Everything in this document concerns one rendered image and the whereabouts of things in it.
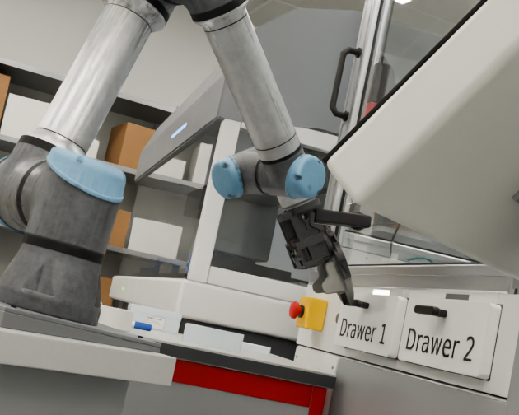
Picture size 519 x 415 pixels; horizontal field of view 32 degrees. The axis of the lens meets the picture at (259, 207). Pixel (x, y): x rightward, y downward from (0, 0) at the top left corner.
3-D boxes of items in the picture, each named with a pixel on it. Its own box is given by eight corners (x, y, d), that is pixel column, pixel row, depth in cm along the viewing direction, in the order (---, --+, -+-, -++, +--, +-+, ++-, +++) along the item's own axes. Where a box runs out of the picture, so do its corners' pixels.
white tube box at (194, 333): (181, 341, 191) (185, 323, 191) (184, 340, 199) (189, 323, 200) (239, 352, 190) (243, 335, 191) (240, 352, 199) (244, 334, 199)
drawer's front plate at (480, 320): (478, 378, 130) (491, 302, 132) (396, 359, 158) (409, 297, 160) (488, 380, 131) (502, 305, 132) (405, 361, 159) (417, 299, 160)
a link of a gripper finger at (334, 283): (329, 314, 172) (310, 269, 173) (357, 302, 173) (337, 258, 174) (334, 313, 169) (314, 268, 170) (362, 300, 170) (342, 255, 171)
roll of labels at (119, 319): (96, 325, 179) (101, 305, 180) (95, 323, 186) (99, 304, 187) (131, 332, 181) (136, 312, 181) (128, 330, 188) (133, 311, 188)
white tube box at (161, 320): (128, 324, 221) (132, 303, 222) (123, 323, 230) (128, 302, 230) (178, 334, 224) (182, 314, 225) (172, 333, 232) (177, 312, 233)
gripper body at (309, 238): (295, 272, 176) (272, 215, 176) (334, 255, 179) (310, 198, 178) (307, 272, 169) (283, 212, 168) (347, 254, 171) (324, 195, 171)
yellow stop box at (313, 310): (301, 327, 202) (307, 296, 203) (292, 325, 209) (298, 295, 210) (322, 332, 204) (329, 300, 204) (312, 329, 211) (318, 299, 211)
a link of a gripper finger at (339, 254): (338, 282, 173) (320, 241, 174) (346, 278, 174) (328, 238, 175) (345, 279, 169) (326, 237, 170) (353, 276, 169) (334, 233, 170)
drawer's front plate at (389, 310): (387, 356, 160) (399, 296, 162) (333, 344, 188) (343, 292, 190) (396, 359, 161) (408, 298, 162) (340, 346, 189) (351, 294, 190)
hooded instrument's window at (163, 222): (184, 278, 250) (219, 120, 255) (116, 275, 422) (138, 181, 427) (546, 357, 276) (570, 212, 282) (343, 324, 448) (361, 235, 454)
